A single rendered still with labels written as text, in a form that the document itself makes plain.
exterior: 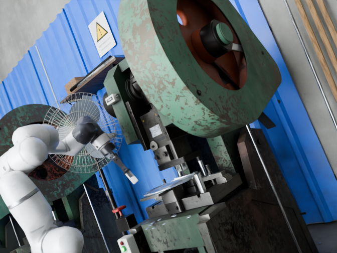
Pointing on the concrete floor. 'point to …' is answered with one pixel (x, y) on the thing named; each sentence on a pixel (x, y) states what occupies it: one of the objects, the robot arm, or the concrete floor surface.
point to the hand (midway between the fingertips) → (131, 176)
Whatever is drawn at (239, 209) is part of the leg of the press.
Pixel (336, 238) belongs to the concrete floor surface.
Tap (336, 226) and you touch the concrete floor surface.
